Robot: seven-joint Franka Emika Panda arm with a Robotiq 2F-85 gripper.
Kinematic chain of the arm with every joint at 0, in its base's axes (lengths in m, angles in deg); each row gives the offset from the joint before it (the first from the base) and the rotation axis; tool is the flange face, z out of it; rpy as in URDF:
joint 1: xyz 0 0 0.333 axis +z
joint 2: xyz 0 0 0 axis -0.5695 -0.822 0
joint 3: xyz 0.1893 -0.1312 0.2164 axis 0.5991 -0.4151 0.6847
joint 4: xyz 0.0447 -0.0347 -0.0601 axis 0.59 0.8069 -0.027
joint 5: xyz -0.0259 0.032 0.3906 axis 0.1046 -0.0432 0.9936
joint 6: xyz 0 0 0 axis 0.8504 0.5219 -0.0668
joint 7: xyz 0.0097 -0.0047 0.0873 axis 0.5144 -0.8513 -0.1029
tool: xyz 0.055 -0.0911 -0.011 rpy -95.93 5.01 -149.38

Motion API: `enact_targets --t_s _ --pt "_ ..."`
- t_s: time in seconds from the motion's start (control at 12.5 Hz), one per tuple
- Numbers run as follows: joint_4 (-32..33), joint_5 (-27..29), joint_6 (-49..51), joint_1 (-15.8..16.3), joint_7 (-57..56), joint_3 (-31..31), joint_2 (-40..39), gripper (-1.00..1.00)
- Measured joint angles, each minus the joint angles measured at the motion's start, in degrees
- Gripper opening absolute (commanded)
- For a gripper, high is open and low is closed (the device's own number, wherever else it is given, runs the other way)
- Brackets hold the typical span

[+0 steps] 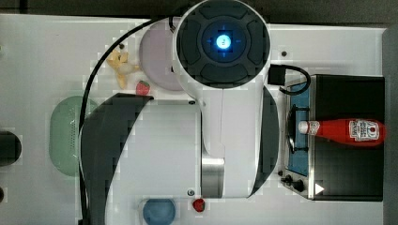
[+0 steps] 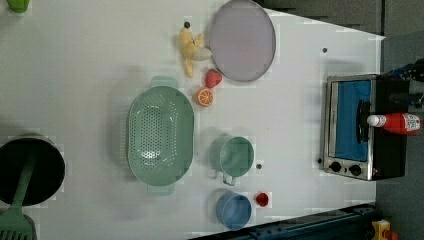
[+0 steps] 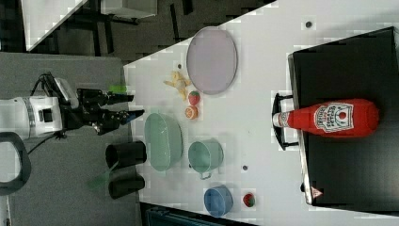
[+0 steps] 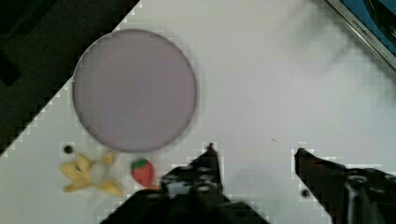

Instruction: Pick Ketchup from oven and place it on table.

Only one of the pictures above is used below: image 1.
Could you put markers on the black toaster oven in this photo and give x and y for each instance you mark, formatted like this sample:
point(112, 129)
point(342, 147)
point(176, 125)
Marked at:
point(321, 169)

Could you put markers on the yellow peeled banana toy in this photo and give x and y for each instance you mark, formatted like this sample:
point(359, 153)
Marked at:
point(119, 62)

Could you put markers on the red plush ketchup bottle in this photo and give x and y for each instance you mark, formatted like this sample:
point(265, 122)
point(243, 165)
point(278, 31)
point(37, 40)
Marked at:
point(352, 131)

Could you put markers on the lilac round plate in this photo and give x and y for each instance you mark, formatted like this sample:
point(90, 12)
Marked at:
point(155, 55)

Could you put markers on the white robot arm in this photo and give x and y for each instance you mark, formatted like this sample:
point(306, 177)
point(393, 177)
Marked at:
point(142, 158)

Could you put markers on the black round object left edge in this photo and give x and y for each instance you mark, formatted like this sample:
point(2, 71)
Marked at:
point(10, 148)

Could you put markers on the red strawberry toy lower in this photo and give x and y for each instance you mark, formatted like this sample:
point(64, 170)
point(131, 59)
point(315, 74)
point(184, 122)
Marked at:
point(199, 205)

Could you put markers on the red strawberry toy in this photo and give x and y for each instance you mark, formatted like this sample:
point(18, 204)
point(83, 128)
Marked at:
point(142, 88)
point(199, 205)

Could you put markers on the green perforated colander basket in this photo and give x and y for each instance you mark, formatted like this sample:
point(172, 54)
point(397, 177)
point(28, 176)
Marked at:
point(64, 132)

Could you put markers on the red strawberry toy upper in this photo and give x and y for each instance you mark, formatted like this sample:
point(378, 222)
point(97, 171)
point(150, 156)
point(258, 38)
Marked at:
point(142, 88)

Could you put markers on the blue cup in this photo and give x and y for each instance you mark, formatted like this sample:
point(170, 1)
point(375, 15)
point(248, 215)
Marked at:
point(159, 212)

